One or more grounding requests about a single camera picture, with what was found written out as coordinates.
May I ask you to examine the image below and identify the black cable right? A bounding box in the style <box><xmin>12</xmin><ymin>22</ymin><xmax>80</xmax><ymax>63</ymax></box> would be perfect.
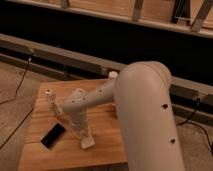
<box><xmin>175</xmin><ymin>96</ymin><xmax>213</xmax><ymax>156</ymax></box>

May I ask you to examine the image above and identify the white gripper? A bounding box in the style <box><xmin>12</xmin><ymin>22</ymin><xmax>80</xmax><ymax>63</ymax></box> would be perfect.
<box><xmin>67</xmin><ymin>110</ymin><xmax>89</xmax><ymax>139</ymax></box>

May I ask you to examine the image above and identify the black rectangular block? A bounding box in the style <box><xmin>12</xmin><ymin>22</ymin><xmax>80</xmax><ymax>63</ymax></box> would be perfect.
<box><xmin>41</xmin><ymin>123</ymin><xmax>65</xmax><ymax>148</ymax></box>

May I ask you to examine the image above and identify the black cable left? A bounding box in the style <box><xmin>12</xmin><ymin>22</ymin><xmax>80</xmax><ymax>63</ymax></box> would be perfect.
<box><xmin>0</xmin><ymin>53</ymin><xmax>36</xmax><ymax>150</ymax></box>

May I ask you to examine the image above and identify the black cable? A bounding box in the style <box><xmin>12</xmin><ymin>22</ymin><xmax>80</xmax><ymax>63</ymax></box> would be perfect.
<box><xmin>175</xmin><ymin>96</ymin><xmax>213</xmax><ymax>156</ymax></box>
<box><xmin>0</xmin><ymin>53</ymin><xmax>36</xmax><ymax>150</ymax></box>

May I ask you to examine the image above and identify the wooden table board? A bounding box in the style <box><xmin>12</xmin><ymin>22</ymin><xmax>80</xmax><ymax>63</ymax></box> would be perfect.
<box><xmin>18</xmin><ymin>79</ymin><xmax>126</xmax><ymax>171</ymax></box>

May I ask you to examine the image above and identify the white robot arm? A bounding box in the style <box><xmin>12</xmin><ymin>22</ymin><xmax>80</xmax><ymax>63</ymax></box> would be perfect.
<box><xmin>61</xmin><ymin>61</ymin><xmax>185</xmax><ymax>171</ymax></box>

